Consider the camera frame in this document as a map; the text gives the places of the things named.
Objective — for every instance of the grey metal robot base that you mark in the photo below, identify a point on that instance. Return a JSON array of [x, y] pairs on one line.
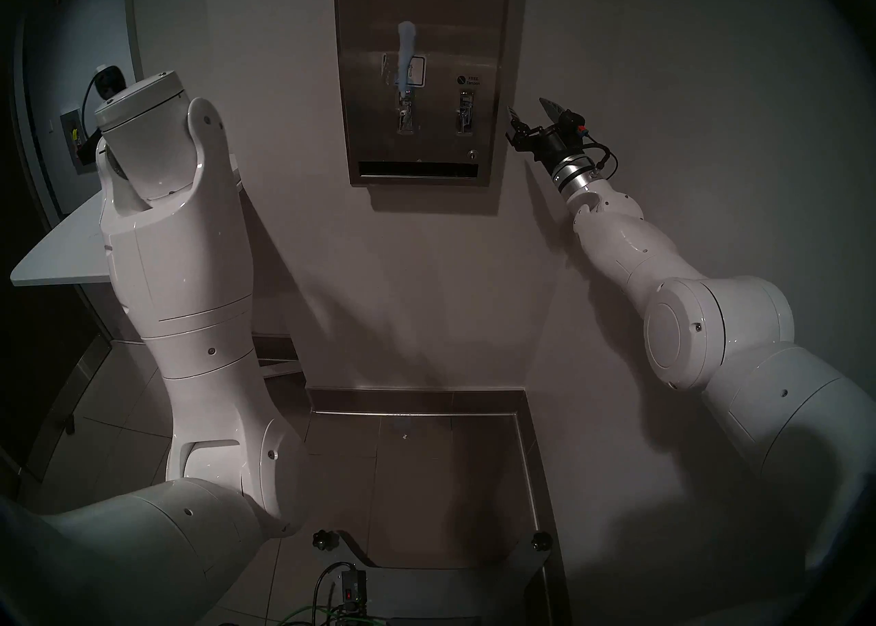
[[445, 594]]

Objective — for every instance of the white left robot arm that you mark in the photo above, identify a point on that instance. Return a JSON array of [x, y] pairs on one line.
[[185, 289]]

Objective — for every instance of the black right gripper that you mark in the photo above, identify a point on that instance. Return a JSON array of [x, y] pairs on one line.
[[547, 146]]

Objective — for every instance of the free tampon label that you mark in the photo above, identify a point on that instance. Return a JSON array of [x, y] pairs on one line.
[[469, 81]]

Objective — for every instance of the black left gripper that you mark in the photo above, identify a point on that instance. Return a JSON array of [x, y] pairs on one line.
[[90, 152]]

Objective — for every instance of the white side table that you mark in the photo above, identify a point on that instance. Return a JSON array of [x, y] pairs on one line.
[[61, 255]]

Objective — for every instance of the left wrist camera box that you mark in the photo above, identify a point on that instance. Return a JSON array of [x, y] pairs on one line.
[[109, 79]]

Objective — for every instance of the blue bordered white sticker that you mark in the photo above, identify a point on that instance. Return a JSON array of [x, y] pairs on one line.
[[419, 70]]

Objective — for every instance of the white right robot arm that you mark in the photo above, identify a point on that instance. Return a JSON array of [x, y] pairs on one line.
[[718, 330]]

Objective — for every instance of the chrome dispenser lever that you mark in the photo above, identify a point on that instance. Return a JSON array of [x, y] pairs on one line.
[[406, 115], [465, 115]]

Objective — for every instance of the black power box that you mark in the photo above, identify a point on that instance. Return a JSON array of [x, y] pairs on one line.
[[352, 587]]

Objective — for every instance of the black star knob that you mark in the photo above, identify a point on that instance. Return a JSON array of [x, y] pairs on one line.
[[326, 539], [540, 540]]

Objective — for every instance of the stainless steel wall dispenser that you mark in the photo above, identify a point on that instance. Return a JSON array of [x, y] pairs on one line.
[[445, 16]]

